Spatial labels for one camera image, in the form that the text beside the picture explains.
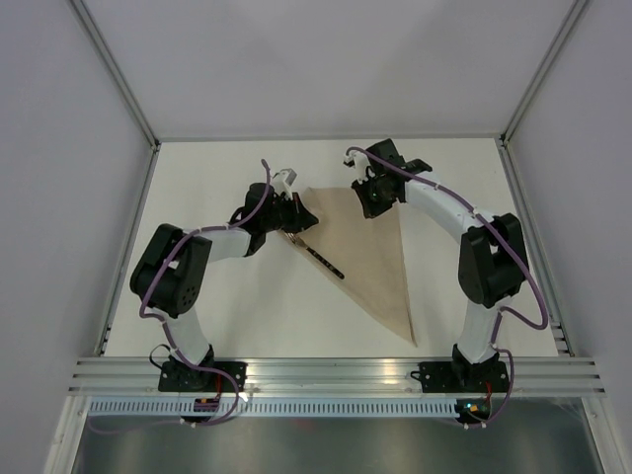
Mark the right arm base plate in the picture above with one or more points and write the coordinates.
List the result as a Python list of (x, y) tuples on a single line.
[(439, 377)]

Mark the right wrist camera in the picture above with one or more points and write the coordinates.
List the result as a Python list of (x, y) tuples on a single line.
[(359, 162)]

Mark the aluminium rail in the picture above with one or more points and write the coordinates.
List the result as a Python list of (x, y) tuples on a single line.
[(137, 206), (535, 249), (537, 377)]

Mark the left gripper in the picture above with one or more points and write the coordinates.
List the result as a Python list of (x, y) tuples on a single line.
[(301, 217)]

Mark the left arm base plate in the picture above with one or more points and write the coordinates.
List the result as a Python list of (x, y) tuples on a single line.
[(176, 377)]

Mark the aluminium front rail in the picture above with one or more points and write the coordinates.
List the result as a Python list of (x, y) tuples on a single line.
[(537, 377)]

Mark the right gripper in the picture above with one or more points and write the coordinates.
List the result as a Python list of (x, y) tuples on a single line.
[(371, 209)]

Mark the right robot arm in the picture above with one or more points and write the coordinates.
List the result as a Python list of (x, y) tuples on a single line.
[(492, 259)]

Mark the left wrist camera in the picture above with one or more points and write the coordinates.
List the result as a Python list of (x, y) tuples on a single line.
[(282, 182)]

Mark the left aluminium frame post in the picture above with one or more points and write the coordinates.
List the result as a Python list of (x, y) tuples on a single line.
[(99, 43)]

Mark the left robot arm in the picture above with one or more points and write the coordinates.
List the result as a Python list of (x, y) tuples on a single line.
[(169, 275)]

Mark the black-handled fork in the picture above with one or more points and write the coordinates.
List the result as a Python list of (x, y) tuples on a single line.
[(299, 242)]

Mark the aluminium frame post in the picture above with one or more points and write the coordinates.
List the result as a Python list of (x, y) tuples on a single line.
[(99, 43), (569, 25)]

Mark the right aluminium frame post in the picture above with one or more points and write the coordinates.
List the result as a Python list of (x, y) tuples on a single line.
[(569, 25)]

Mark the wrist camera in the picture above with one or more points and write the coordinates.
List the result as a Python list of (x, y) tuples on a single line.
[(359, 162), (282, 182)]

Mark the right side aluminium rail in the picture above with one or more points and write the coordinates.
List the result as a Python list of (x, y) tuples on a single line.
[(535, 249)]

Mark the white slotted cable duct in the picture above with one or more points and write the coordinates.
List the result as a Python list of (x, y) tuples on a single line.
[(277, 407)]

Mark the beige cloth napkin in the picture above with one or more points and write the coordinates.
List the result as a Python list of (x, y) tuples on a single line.
[(369, 252)]

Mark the left side aluminium rail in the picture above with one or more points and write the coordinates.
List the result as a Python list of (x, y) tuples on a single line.
[(137, 206)]

